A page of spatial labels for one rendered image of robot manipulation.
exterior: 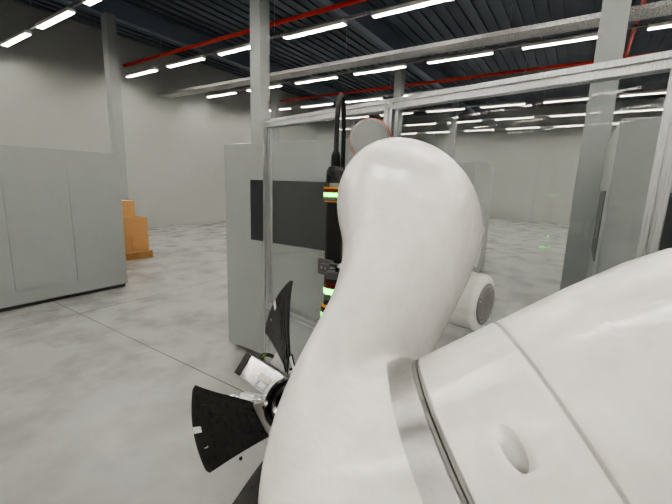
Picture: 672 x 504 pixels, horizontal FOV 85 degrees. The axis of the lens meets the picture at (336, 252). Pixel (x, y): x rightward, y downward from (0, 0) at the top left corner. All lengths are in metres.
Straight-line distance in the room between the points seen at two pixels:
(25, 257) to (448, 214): 6.05
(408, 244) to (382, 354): 0.05
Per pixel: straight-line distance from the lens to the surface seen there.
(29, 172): 6.10
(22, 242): 6.12
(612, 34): 5.09
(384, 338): 0.17
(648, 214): 1.22
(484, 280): 0.56
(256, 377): 1.24
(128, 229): 8.80
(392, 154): 0.21
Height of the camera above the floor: 1.72
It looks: 11 degrees down
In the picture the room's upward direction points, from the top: 2 degrees clockwise
